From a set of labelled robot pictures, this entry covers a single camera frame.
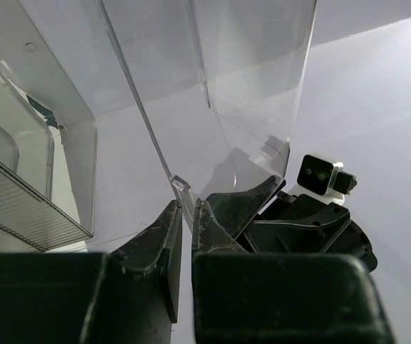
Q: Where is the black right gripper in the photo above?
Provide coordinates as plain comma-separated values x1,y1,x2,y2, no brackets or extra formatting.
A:
206,175,378,272

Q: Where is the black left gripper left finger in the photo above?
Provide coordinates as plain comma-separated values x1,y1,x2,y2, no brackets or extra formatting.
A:
0,201,182,343

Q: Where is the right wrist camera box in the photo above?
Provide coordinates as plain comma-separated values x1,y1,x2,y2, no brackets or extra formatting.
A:
290,155,358,206

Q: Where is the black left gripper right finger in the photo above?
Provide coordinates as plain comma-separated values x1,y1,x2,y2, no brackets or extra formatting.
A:
192,201,395,343

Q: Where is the clear acrylic makeup organizer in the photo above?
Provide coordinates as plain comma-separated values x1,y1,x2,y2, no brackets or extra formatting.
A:
0,1,316,252

